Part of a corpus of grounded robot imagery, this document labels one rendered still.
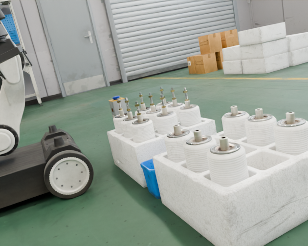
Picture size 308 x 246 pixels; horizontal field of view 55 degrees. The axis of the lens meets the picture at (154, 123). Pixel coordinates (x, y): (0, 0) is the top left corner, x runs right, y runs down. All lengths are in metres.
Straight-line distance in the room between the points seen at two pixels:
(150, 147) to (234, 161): 0.53
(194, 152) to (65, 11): 5.78
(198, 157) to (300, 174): 0.26
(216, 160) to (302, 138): 0.27
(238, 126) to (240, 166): 0.32
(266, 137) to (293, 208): 0.23
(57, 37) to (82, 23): 0.59
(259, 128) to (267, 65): 2.90
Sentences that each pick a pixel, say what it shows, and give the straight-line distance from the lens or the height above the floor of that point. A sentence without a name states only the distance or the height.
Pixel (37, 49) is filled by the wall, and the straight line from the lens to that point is 6.32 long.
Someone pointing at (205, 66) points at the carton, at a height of 0.12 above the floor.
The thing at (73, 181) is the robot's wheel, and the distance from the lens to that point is 1.32.
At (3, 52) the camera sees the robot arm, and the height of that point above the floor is 0.63.
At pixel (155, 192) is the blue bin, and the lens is 1.13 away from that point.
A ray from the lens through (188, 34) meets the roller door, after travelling 7.19.
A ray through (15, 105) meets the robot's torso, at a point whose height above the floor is 0.42.
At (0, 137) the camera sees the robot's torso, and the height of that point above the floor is 0.30.
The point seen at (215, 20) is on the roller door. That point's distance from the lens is 7.61.
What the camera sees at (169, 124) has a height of 0.22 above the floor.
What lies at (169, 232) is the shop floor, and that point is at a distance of 0.94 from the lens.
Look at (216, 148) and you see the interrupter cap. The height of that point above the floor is 0.25.
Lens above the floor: 0.52
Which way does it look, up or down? 13 degrees down
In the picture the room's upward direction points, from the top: 12 degrees counter-clockwise
